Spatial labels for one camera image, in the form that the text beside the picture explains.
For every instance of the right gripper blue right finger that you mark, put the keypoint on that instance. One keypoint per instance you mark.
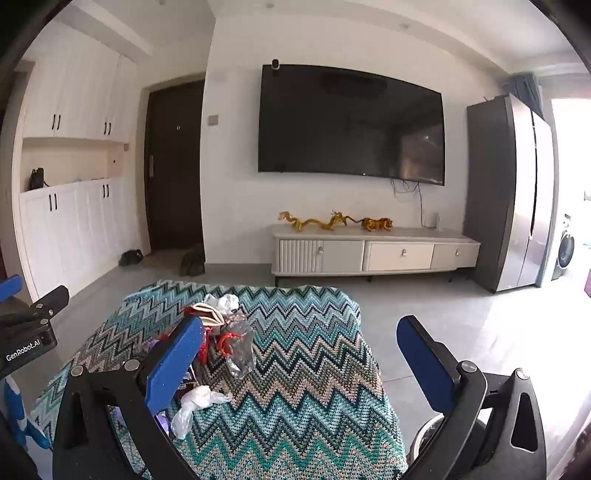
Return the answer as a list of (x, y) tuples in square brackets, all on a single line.
[(491, 426)]

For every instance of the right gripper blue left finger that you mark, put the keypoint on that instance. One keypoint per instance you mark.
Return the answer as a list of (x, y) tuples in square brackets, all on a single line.
[(86, 445)]

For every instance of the clear bag with red handle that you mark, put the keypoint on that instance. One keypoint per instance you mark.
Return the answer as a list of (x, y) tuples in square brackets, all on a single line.
[(235, 344)]

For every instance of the red and cream paper bag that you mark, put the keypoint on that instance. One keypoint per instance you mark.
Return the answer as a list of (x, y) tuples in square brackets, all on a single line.
[(209, 315)]

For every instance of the white printed plastic bag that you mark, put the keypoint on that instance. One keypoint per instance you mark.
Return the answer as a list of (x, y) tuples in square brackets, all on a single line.
[(226, 304)]

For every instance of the blue white gloved left hand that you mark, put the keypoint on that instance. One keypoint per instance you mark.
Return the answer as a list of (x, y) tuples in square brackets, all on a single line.
[(19, 424)]

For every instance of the dark shoes by cabinet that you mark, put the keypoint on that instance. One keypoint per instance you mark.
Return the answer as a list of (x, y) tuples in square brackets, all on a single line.
[(130, 258)]

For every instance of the small white plastic bag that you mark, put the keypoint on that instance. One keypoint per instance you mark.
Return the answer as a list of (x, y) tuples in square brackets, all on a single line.
[(199, 398)]

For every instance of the white built-in shoe cabinet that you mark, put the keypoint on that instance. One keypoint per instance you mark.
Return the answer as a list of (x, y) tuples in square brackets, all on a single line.
[(69, 115)]

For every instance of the black handbag on shelf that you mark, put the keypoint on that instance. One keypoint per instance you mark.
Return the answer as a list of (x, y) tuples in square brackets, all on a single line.
[(37, 179)]

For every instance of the dark boots by door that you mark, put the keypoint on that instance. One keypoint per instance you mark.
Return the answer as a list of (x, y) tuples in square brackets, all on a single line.
[(192, 262)]

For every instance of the front-load washing machine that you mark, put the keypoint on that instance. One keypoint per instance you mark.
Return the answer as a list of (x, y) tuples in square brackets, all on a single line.
[(566, 249)]

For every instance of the teal zigzag knitted blanket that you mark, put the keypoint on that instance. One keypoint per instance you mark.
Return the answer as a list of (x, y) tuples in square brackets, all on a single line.
[(314, 404)]

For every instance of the dark brown entrance door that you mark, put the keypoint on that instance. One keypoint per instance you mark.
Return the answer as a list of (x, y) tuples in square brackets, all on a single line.
[(172, 167)]

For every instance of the golden tiger figurine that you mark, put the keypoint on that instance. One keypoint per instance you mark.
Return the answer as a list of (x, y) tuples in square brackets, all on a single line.
[(382, 224)]

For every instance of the white tv console cabinet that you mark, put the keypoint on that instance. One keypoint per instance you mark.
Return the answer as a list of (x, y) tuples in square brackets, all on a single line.
[(352, 251)]

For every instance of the golden dragon figurine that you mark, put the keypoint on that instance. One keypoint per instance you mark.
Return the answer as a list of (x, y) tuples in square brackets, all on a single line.
[(335, 220)]

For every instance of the grey double door refrigerator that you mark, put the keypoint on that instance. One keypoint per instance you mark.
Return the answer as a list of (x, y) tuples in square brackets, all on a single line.
[(510, 192)]

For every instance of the large black wall television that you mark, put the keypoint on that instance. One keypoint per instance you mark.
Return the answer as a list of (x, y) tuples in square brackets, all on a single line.
[(327, 120)]

